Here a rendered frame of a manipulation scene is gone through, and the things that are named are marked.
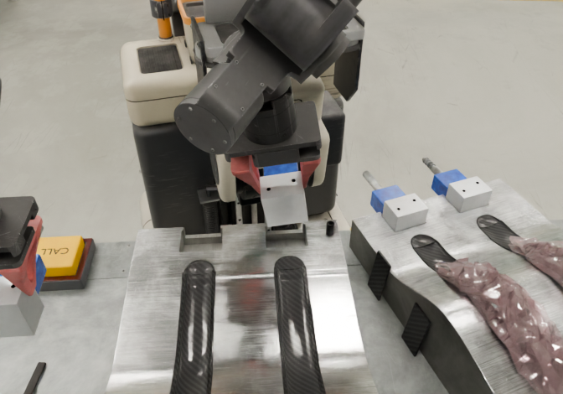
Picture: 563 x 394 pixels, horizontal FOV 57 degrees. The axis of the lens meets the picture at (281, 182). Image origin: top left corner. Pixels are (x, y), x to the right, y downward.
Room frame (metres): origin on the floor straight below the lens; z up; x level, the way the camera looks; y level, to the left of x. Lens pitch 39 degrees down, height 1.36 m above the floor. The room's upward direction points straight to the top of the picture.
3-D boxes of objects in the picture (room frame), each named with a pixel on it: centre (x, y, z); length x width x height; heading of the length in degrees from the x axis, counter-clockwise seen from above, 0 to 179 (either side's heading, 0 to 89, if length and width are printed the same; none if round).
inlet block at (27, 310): (0.38, 0.28, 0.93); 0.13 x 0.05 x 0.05; 4
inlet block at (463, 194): (0.63, -0.26, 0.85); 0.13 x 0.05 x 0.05; 21
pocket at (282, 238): (0.48, -0.01, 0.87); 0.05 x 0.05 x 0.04; 4
